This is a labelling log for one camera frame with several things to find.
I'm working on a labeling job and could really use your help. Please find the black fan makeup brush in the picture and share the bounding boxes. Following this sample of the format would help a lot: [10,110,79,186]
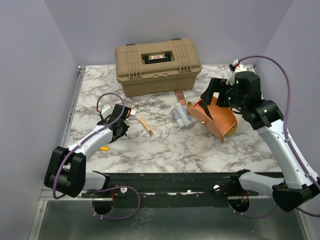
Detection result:
[199,101,213,120]

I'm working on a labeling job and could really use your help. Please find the tan plastic toolbox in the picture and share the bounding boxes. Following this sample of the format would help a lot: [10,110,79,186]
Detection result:
[115,38,202,98]

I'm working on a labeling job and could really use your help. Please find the pink blush palette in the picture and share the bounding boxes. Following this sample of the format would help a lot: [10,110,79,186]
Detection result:
[175,90,187,106]

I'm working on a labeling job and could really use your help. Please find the beige concealer tube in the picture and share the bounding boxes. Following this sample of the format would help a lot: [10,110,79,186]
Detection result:
[138,117,154,136]

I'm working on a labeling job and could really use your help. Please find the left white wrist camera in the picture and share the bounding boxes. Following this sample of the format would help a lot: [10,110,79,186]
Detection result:
[98,103,113,119]

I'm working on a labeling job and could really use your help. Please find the lavender small bottle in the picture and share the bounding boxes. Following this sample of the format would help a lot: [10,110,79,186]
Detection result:
[171,108,186,129]

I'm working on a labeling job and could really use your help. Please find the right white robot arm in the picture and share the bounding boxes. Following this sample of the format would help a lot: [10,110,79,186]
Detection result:
[200,71,320,212]

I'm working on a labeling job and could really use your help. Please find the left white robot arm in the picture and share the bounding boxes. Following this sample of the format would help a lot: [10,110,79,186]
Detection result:
[44,104,131,198]

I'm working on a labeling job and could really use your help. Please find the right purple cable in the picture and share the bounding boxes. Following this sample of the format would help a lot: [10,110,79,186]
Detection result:
[228,55,320,218]

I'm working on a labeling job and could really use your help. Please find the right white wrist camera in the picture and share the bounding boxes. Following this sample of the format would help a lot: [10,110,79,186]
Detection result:
[226,59,247,85]

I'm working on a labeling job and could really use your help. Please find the orange white cream tube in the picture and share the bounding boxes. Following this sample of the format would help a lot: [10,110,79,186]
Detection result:
[127,109,137,117]

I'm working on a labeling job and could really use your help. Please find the white round makeup organizer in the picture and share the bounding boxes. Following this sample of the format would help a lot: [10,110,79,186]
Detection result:
[187,93,240,142]

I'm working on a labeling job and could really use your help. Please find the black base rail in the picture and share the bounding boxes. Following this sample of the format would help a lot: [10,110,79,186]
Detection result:
[81,172,257,208]

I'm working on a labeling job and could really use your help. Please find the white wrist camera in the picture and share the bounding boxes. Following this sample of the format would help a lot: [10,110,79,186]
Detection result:
[226,59,247,85]
[98,103,113,119]

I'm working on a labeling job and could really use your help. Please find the gold black lipstick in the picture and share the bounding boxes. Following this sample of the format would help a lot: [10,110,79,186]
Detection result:
[186,101,193,116]

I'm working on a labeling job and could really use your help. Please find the white spray bottle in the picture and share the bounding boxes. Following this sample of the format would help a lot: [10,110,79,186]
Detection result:
[175,102,193,128]

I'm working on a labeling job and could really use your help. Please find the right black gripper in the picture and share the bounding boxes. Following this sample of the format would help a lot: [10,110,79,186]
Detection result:
[201,76,246,112]

